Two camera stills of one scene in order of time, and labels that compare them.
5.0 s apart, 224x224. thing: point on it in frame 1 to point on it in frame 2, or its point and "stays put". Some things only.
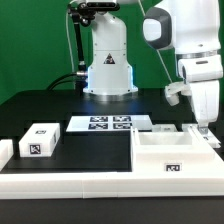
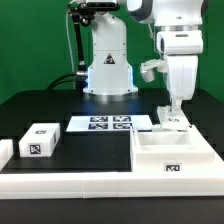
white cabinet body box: (171, 152) stays put
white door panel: (164, 128) stays put
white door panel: (210, 138) to (172, 120)
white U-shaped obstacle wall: (97, 185) stays put
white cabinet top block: (40, 139) stays put
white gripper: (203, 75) to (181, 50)
